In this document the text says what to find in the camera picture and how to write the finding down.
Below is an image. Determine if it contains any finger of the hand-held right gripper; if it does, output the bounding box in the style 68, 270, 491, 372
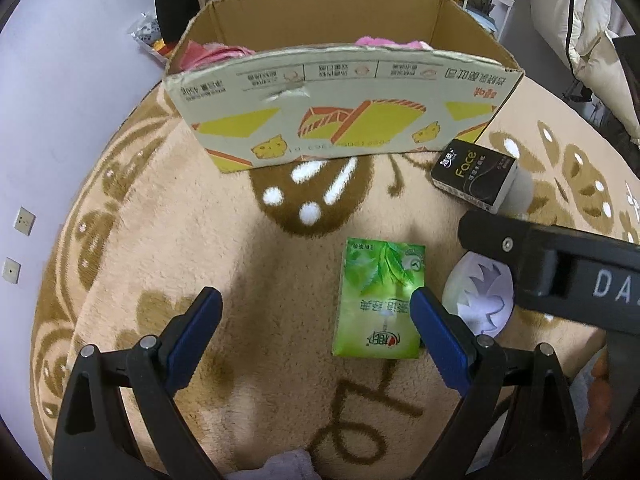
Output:
457, 209, 576, 308

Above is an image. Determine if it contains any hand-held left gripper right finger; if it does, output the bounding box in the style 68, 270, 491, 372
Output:
410, 286, 583, 480

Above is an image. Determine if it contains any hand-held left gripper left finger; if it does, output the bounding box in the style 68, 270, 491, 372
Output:
52, 286, 223, 480

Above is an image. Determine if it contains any white round soft toy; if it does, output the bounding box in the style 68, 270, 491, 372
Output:
442, 251, 518, 338

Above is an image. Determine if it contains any green tissue pack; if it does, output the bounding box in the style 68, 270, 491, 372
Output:
331, 236, 427, 360

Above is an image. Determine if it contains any printed cardboard box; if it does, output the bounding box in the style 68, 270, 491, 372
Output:
162, 0, 526, 176

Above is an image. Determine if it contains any pink plush toy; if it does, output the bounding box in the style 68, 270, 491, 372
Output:
355, 35, 433, 52

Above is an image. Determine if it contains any black tissue pack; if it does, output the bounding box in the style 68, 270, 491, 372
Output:
430, 142, 518, 213

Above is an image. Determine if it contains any orange printed cloth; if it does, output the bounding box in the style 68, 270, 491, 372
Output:
570, 345, 613, 461

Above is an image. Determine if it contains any pale fluffy cloth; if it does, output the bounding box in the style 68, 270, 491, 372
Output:
225, 450, 321, 480

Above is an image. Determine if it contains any white trolley cart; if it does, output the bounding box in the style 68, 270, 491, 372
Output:
462, 0, 516, 43

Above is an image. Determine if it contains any white duvet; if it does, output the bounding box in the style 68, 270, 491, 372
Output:
530, 0, 640, 131

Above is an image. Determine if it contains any black coat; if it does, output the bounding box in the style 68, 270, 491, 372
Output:
152, 0, 201, 46

